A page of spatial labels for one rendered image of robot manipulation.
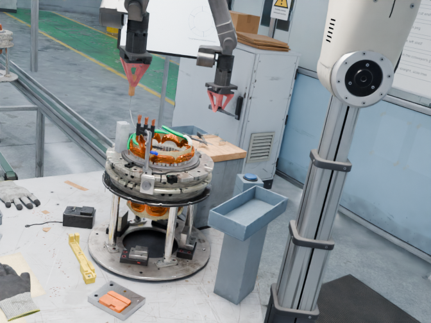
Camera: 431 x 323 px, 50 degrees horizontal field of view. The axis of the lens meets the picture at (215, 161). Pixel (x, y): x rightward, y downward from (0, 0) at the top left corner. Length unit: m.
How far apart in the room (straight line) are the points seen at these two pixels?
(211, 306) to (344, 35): 0.79
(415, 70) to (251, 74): 1.14
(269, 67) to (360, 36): 2.45
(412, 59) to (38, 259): 2.65
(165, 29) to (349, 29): 1.32
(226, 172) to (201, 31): 0.98
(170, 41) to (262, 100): 1.48
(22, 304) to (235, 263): 0.55
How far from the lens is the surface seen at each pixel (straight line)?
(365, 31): 1.24
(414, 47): 3.38
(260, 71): 3.62
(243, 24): 4.08
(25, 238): 1.57
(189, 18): 2.41
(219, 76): 1.62
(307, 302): 1.59
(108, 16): 1.30
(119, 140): 1.39
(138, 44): 1.30
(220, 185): 1.65
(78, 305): 1.30
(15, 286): 1.34
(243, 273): 1.30
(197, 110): 4.12
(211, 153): 1.58
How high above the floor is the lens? 1.59
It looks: 20 degrees down
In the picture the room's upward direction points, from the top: 9 degrees clockwise
